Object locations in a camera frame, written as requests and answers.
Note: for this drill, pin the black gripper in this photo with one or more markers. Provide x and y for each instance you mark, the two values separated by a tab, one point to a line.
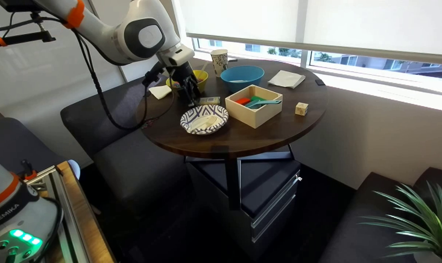
187	84

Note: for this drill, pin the small wooden cube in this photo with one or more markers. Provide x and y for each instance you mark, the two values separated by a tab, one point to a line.
300	109

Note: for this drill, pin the folded white cloth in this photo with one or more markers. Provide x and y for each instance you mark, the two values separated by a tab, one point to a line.
287	79

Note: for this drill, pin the patterned paper cup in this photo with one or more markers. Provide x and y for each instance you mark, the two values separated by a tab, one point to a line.
219	59

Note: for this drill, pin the patterned paper plate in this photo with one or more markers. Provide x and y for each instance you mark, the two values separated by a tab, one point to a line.
203	119

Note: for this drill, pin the blue bowl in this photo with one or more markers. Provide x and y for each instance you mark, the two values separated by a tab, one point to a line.
240	77

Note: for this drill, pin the white paper napkin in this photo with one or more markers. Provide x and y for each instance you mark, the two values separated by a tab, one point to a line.
158	93

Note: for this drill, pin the yellow bowl of candy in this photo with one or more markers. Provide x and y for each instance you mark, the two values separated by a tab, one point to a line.
200	77

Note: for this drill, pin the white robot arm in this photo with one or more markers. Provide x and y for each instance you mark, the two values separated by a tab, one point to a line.
145	31

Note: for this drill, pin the green potted plant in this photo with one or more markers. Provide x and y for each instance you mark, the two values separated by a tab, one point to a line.
415	220

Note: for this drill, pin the dark filing cabinet under table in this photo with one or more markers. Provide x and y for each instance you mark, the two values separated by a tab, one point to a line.
268	195

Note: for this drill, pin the white roller window blind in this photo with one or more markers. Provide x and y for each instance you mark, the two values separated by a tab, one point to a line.
391	28

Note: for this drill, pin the grey seat cushion left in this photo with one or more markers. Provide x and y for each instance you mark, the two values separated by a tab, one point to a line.
139	174

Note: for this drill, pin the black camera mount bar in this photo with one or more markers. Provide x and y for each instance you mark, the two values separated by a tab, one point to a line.
41	36

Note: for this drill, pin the white wooden box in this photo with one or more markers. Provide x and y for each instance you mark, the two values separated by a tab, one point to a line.
257	116

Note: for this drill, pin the wooden robot mounting cart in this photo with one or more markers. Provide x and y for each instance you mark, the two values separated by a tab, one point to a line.
79	237

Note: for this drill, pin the round dark wooden table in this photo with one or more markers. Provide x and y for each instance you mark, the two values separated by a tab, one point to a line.
234	138

